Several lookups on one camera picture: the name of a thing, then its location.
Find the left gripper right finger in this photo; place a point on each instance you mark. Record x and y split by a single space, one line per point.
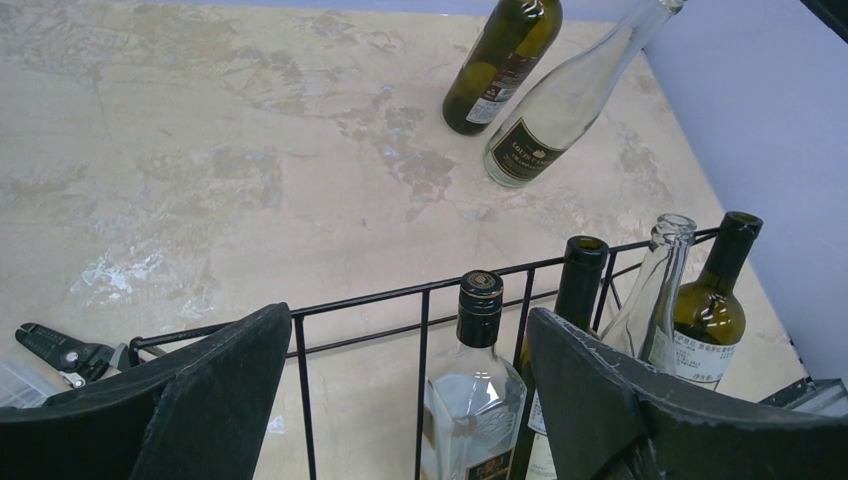
611 416

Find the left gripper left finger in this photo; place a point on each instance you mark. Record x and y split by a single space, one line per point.
199 412

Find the clear bottle black label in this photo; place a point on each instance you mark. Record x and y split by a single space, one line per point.
643 328

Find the clear bottle black cap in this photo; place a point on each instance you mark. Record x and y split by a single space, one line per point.
473 398

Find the dark green wine bottle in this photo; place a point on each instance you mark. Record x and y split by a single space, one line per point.
708 319

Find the black wire wine rack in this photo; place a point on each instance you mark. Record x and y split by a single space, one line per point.
362 361

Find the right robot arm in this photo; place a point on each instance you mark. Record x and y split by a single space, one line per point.
832 13

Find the clear tall bottle dark label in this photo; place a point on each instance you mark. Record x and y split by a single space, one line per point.
559 109

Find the dark bottle silver neck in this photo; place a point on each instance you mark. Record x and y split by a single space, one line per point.
515 37

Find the black pruning shears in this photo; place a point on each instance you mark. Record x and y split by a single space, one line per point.
78 363

